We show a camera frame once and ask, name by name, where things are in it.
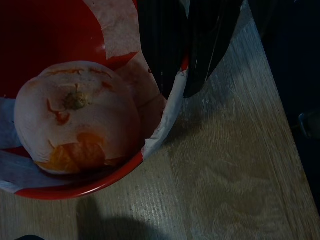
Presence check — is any white paper bowl liner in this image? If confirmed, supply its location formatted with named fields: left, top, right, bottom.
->
left=0, top=0, right=188, bottom=193

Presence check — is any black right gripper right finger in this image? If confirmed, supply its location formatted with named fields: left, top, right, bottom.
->
left=183, top=0, right=245, bottom=98

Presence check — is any peeled orange with white pith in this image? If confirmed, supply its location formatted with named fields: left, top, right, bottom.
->
left=13, top=60, right=142, bottom=176

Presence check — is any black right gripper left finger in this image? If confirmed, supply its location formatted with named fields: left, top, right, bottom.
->
left=138, top=0, right=190, bottom=98

